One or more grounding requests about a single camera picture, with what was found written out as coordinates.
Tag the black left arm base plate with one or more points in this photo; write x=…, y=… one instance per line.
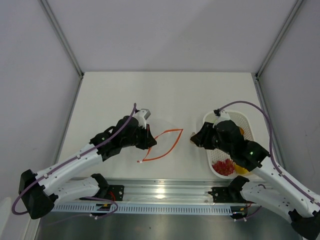
x=114, y=193

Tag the aluminium front rail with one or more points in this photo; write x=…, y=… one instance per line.
x=167, y=191

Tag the red grape bunch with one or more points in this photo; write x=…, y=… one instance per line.
x=225, y=167

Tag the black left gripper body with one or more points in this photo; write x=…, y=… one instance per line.
x=140, y=136

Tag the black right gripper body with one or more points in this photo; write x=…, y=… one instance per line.
x=208, y=132

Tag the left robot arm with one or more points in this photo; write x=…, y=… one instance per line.
x=42, y=191

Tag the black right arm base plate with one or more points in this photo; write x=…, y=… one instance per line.
x=221, y=194

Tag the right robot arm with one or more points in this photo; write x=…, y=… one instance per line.
x=293, y=201

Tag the clear orange zip top bag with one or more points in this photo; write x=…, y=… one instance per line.
x=167, y=136

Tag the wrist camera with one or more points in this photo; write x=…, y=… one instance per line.
x=221, y=116
x=142, y=116

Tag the right aluminium frame post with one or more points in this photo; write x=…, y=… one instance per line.
x=288, y=22

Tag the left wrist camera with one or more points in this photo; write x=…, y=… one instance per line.
x=142, y=116

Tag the white perforated plastic basket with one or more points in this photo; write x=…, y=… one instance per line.
x=217, y=155

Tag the aluminium frame post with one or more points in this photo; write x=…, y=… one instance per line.
x=288, y=22
x=55, y=25

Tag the left aluminium frame post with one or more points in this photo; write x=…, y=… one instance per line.
x=55, y=25

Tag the white slotted cable duct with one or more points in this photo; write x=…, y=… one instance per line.
x=134, y=208

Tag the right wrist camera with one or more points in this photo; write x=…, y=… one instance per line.
x=221, y=116

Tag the yellow lemon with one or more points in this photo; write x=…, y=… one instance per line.
x=240, y=170

